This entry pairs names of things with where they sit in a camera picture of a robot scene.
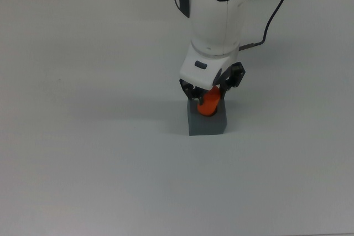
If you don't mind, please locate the orange cylinder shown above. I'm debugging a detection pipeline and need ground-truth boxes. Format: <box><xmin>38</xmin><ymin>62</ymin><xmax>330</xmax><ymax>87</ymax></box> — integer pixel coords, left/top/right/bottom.
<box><xmin>196</xmin><ymin>86</ymin><xmax>222</xmax><ymax>117</ymax></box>

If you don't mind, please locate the grey block with round hole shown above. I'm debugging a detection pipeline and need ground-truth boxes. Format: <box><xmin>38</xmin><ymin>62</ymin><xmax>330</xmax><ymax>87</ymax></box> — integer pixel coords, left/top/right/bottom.
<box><xmin>186</xmin><ymin>98</ymin><xmax>228</xmax><ymax>137</ymax></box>

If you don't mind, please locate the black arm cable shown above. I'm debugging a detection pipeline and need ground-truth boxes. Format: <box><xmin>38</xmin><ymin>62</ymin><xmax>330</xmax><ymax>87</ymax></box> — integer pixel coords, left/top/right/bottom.
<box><xmin>238</xmin><ymin>0</ymin><xmax>295</xmax><ymax>53</ymax></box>

